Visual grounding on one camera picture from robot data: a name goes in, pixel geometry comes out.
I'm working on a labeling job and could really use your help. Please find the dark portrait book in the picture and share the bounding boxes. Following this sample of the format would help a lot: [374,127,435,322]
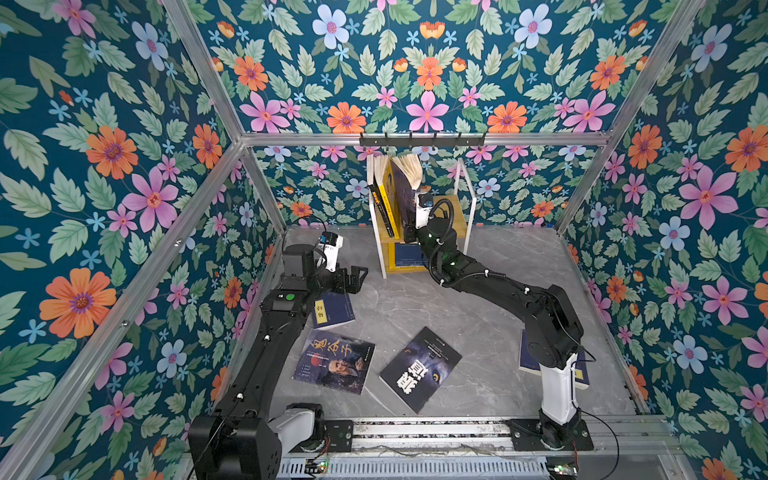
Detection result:
[292,330,375,395]
[391,153,423,230]

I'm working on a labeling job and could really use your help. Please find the yellow cartoon cover book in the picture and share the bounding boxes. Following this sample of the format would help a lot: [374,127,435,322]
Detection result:
[374,156,402,240]

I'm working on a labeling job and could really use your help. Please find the black book white characters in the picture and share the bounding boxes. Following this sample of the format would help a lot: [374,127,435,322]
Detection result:
[379,327,462,414]

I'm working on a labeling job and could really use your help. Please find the navy book yellow label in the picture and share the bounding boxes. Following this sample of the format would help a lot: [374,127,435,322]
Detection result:
[393,243,427,268]

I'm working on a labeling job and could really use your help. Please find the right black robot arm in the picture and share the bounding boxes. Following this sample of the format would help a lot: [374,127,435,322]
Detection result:
[408,199,584,450]

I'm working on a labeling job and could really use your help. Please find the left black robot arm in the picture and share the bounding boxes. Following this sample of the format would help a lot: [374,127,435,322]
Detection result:
[188,232,368,479]

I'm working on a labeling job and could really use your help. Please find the navy book far left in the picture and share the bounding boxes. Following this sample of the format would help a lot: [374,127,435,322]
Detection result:
[312,292,355,330]

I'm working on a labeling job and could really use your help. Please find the white wooden two-tier shelf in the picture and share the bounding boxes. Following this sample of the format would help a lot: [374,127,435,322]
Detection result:
[366,153,477,277]

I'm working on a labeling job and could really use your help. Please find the black book leaning on shelf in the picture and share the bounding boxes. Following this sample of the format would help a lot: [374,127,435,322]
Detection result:
[367,154,397,238]

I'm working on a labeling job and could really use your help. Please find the navy book far right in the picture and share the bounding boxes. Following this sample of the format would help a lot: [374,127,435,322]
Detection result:
[519,331,590,390]

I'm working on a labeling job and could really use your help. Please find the black hook rail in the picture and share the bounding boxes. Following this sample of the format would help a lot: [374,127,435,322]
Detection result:
[358,132,486,149]

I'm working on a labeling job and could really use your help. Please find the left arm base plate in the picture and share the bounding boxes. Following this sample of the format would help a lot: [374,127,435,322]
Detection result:
[291,420,355,455]

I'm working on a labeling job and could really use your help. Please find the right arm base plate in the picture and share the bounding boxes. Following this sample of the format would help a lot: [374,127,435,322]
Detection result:
[505,418,595,452]

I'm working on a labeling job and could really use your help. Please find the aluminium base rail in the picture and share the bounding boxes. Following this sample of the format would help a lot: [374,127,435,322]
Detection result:
[336,412,683,456]

